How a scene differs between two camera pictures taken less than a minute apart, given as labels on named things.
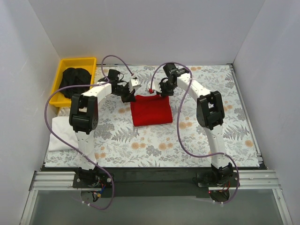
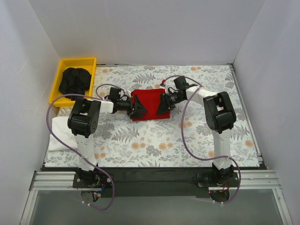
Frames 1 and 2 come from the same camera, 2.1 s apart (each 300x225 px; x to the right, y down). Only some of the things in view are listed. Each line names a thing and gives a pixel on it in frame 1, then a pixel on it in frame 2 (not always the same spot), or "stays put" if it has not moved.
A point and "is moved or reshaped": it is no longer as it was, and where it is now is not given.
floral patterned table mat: x=160 y=129 stays put
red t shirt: x=151 y=109 is moved or reshaped
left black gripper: x=127 y=94 → x=133 y=107
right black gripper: x=164 y=91 → x=167 y=102
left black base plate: x=92 y=181 stays put
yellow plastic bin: x=88 y=63 stays put
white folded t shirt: x=62 y=127 stays put
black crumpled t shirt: x=71 y=76 stays put
